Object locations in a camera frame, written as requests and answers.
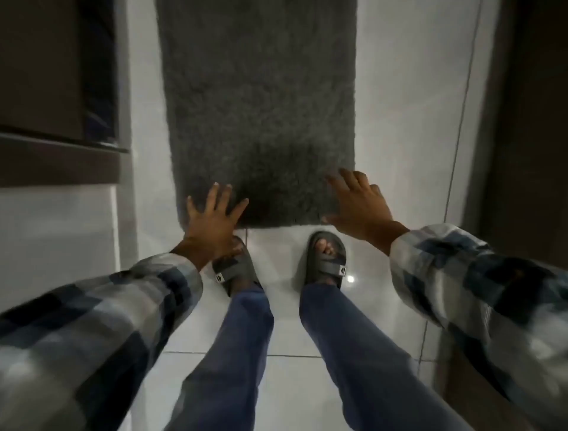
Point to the person's left hand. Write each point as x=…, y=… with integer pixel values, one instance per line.
x=213, y=231

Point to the person's right hand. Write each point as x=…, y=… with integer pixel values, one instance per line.
x=361, y=208

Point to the person's left thumb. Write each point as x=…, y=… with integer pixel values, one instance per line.
x=238, y=210

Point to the person's left little finger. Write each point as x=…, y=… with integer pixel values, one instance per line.
x=192, y=208

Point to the person's right thumb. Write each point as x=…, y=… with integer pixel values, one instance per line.
x=333, y=218

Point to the person's right forearm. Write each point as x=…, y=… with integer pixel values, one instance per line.
x=483, y=293

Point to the person's left forearm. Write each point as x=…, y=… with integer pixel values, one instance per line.
x=97, y=333

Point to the grey right sandal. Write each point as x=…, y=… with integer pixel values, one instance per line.
x=326, y=264

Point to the grey sandal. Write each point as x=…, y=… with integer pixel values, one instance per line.
x=326, y=264
x=235, y=268

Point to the grey left sandal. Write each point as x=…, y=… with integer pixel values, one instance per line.
x=235, y=268

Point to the grey shaggy rug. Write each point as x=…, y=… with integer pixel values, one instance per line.
x=257, y=111

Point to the person's right leg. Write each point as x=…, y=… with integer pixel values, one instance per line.
x=355, y=355

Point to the person's leg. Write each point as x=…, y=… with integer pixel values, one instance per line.
x=355, y=355
x=226, y=355

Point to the person's left leg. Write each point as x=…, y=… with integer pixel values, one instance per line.
x=226, y=355

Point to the dark brown cabinet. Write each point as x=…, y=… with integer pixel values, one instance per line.
x=49, y=89

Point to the brown wooden door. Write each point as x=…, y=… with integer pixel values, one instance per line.
x=523, y=133

